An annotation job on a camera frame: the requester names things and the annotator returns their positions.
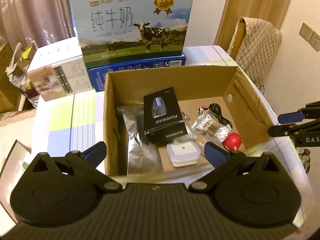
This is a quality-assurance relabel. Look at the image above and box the silver foil bag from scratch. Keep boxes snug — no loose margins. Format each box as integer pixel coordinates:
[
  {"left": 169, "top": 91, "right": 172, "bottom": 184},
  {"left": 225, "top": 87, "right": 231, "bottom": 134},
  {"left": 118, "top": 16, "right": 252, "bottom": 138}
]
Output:
[{"left": 118, "top": 105, "right": 164, "bottom": 176}]

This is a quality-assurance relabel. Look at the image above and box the quilted beige covered chair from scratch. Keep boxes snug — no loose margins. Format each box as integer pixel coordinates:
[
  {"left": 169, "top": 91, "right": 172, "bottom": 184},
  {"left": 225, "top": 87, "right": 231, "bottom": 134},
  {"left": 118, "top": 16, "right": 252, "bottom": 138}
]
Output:
[{"left": 227, "top": 17, "right": 282, "bottom": 88}]

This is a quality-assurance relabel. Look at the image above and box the clear plastic case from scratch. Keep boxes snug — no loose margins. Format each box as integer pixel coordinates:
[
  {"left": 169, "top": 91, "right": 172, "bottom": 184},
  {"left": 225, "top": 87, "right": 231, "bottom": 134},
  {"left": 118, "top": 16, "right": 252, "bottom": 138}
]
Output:
[{"left": 181, "top": 112, "right": 197, "bottom": 141}]

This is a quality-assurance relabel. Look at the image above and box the white square night light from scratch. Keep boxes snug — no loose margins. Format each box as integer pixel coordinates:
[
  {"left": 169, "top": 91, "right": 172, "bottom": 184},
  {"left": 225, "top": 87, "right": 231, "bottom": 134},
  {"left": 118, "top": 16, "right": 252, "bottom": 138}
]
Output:
[{"left": 167, "top": 141, "right": 201, "bottom": 168}]

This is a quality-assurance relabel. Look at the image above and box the black shaver product box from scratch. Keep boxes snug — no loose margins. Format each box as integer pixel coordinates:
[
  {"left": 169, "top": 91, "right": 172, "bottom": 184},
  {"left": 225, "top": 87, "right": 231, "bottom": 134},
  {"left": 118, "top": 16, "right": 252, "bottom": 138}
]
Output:
[{"left": 144, "top": 87, "right": 187, "bottom": 146}]

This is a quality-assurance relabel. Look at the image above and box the open brown cardboard box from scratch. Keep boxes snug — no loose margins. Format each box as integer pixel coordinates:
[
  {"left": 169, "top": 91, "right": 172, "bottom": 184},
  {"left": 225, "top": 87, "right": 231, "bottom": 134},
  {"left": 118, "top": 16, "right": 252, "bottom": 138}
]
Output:
[{"left": 104, "top": 66, "right": 276, "bottom": 176}]

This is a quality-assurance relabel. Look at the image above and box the white wall socket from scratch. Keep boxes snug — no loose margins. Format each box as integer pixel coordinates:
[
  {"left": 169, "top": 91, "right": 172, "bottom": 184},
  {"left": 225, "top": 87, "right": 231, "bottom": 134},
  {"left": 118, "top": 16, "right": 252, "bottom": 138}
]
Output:
[{"left": 299, "top": 22, "right": 319, "bottom": 51}]

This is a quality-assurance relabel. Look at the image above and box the black cable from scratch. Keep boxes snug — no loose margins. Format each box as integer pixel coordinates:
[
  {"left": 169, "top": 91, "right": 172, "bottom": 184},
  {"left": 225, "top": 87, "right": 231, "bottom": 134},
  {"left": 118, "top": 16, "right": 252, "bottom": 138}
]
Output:
[{"left": 208, "top": 102, "right": 234, "bottom": 129}]

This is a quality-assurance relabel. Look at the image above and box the cotton swabs plastic bag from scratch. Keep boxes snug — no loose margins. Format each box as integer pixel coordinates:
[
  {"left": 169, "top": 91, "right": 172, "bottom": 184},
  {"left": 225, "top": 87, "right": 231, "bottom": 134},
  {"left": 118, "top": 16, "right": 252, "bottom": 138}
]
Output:
[{"left": 191, "top": 111, "right": 232, "bottom": 142}]

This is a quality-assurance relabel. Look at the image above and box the milk carton gift box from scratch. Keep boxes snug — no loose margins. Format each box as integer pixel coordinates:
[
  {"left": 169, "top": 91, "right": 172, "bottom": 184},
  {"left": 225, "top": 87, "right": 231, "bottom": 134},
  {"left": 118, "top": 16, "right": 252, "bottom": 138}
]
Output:
[{"left": 69, "top": 0, "right": 193, "bottom": 68}]

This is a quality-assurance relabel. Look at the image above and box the blue flat box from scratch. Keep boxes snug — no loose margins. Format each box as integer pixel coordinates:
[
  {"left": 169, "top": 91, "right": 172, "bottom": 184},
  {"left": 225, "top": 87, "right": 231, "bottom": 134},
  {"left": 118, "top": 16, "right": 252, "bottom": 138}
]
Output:
[{"left": 87, "top": 52, "right": 188, "bottom": 92}]

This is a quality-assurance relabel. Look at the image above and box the pink curtain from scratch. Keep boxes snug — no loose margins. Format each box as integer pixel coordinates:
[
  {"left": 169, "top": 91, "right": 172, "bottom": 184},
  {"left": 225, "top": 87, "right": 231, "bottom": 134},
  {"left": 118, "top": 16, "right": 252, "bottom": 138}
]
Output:
[{"left": 1, "top": 0, "right": 75, "bottom": 48}]

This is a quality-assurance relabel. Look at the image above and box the red white toy car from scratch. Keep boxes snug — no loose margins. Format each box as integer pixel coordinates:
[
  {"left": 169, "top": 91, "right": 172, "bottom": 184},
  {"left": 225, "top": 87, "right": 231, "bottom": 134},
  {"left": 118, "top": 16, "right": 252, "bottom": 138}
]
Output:
[{"left": 198, "top": 106, "right": 208, "bottom": 116}]

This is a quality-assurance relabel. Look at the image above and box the white product box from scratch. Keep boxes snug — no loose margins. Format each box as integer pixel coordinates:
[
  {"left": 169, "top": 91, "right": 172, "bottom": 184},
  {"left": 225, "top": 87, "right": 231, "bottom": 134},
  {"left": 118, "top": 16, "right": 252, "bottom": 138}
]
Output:
[{"left": 27, "top": 37, "right": 93, "bottom": 101}]

